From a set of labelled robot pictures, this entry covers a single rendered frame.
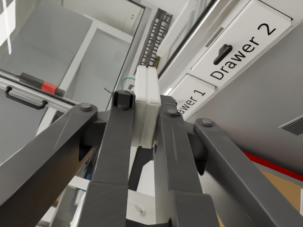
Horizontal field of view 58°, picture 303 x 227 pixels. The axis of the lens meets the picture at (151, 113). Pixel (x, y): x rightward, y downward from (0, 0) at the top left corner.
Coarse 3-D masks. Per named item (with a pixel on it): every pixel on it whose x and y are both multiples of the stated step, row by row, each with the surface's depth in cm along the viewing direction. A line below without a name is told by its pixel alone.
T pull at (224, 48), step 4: (224, 44) 71; (220, 48) 73; (224, 48) 70; (228, 48) 68; (220, 52) 71; (224, 52) 69; (228, 52) 69; (220, 56) 71; (224, 56) 70; (216, 60) 72; (220, 60) 72; (216, 64) 74
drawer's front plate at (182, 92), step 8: (184, 80) 88; (192, 80) 87; (200, 80) 88; (176, 88) 92; (184, 88) 91; (192, 88) 90; (200, 88) 89; (208, 88) 88; (176, 96) 96; (184, 96) 95; (200, 96) 93; (208, 96) 92
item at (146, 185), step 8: (256, 160) 116; (264, 160) 117; (144, 168) 156; (152, 168) 142; (264, 168) 116; (272, 168) 117; (280, 168) 119; (144, 176) 150; (152, 176) 137; (280, 176) 117; (288, 176) 119; (296, 176) 120; (144, 184) 144; (152, 184) 132; (144, 192) 139; (152, 192) 127
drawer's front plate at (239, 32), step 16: (256, 0) 61; (240, 16) 64; (256, 16) 63; (272, 16) 62; (224, 32) 70; (240, 32) 68; (256, 32) 66; (272, 32) 65; (240, 48) 72; (256, 48) 70; (208, 64) 79; (224, 64) 78; (240, 64) 76; (208, 80) 85; (224, 80) 83
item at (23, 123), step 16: (0, 96) 156; (16, 96) 160; (0, 112) 153; (16, 112) 156; (32, 112) 159; (48, 112) 163; (0, 128) 149; (16, 128) 152; (32, 128) 155; (0, 144) 146; (16, 144) 149; (0, 160) 143; (144, 160) 175
